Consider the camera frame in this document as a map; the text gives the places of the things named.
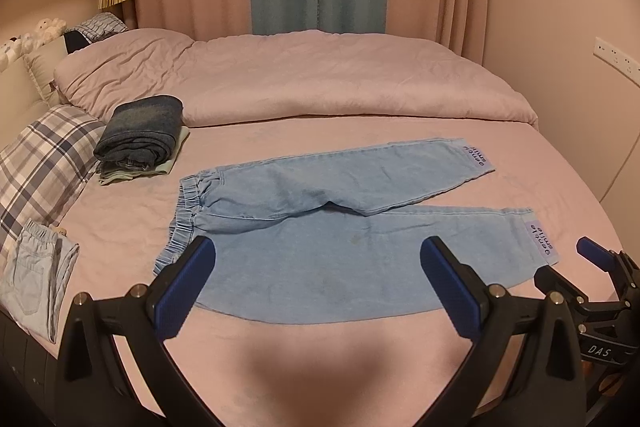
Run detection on folded pale denim garment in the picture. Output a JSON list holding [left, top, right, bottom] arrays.
[[1, 220, 79, 343]]

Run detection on white wall socket strip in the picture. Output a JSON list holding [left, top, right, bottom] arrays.
[[593, 37, 640, 86]]

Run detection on pink duvet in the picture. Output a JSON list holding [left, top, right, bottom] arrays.
[[54, 28, 538, 127]]

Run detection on folded dark denim jeans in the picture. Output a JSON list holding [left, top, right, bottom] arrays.
[[94, 95, 183, 170]]

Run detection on checked blue pillow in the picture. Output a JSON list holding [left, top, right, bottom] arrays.
[[63, 12, 129, 54]]

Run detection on white plush toy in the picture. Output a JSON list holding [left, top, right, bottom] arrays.
[[0, 18, 67, 72]]

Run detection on light blue denim pants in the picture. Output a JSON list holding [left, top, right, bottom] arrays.
[[155, 138, 559, 325]]

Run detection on plaid pillow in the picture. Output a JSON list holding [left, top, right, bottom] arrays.
[[1, 105, 105, 259]]

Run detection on folded light green garment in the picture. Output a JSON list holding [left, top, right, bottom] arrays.
[[98, 124, 191, 186]]

